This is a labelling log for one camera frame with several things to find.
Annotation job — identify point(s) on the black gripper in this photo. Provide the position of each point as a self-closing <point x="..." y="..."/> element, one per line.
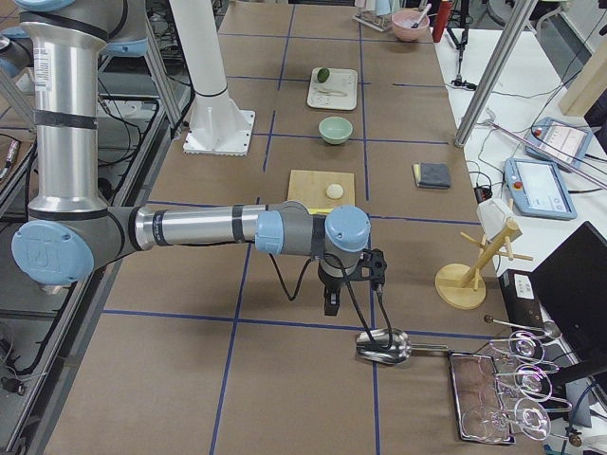
<point x="331" y="286"/>

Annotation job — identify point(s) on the white steamed bun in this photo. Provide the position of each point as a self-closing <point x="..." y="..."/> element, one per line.
<point x="334" y="191"/>

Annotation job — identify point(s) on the white ceramic spoon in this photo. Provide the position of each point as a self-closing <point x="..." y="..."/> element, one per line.
<point x="330" y="92"/>

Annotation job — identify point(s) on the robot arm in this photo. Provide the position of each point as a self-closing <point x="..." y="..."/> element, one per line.
<point x="72" y="231"/>

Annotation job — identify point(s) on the green ceramic bowl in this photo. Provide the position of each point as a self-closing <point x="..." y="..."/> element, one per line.
<point x="335" y="130"/>

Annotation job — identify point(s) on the pink bowl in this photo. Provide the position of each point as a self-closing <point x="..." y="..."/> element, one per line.
<point x="407" y="25"/>

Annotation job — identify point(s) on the metal scoop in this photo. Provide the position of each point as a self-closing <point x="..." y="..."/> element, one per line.
<point x="392" y="346"/>

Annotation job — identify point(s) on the bamboo cutting board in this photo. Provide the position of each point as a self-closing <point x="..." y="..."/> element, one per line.
<point x="308" y="188"/>

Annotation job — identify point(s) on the wooden mug tree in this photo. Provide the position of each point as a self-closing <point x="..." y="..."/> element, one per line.
<point x="462" y="286"/>

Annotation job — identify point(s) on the white paper cup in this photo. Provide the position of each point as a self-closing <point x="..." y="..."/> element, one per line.
<point x="493" y="214"/>

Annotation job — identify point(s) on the dark metal tray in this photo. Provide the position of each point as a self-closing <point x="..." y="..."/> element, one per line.
<point x="474" y="389"/>

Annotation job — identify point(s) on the clear wine glass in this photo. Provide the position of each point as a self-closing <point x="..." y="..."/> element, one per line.
<point x="521" y="419"/>
<point x="531" y="382"/>
<point x="524" y="347"/>

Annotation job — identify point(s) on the white bear tray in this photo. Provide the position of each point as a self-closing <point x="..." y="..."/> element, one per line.
<point x="333" y="89"/>

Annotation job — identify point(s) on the green avocado half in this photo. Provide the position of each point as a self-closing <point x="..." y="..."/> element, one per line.
<point x="322" y="75"/>

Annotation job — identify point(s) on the black laptop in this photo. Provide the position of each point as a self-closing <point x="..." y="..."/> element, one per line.
<point x="570" y="287"/>

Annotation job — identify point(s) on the near teach pendant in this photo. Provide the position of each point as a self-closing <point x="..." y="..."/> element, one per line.
<point x="538" y="190"/>

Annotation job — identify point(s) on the teach pendant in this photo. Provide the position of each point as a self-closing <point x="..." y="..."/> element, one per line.
<point x="538" y="190"/>
<point x="559" y="139"/>

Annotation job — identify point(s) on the far teach pendant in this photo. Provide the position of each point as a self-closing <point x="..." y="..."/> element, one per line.
<point x="559" y="139"/>

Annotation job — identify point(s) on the black tripod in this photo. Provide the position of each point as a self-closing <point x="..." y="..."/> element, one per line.
<point x="460" y="45"/>

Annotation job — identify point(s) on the red bottle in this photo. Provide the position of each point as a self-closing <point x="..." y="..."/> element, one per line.
<point x="441" y="20"/>

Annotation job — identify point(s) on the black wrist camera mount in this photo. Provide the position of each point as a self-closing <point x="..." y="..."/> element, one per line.
<point x="372" y="268"/>

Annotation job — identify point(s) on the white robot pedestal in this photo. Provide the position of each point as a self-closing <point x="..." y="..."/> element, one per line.
<point x="216" y="126"/>

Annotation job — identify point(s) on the aluminium frame post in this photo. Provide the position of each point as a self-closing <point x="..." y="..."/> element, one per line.
<point x="496" y="63"/>

